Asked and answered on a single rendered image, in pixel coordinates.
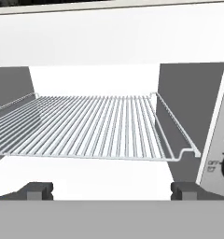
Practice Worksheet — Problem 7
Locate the silver wire oven rack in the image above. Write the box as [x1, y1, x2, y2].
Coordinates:
[0, 91, 202, 162]

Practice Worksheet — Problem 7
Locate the white toaster oven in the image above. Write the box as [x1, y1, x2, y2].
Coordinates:
[0, 0, 224, 200]

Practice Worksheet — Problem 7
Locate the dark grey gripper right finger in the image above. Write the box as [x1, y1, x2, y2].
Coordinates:
[170, 181, 224, 201]

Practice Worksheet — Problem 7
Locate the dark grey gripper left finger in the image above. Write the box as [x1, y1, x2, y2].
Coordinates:
[0, 182, 54, 201]

